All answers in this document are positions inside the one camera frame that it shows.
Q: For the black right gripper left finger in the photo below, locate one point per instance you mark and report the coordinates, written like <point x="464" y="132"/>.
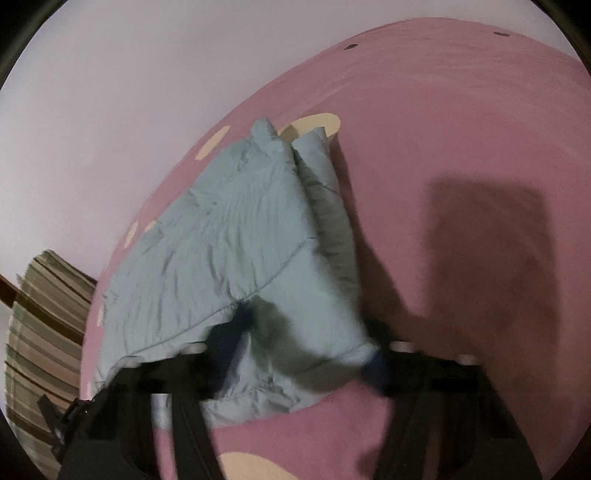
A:
<point x="111" y="435"/>

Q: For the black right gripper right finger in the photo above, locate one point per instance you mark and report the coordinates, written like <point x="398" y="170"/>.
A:
<point x="448" y="420"/>

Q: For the light blue quilted down jacket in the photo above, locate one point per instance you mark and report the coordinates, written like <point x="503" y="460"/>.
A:
<point x="264" y="225"/>

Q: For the striped green brown curtain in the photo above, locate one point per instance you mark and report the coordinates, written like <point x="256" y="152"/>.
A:
<point x="44" y="348"/>

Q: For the brown wooden window frame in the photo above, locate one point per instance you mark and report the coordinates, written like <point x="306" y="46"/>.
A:
<point x="8" y="292"/>

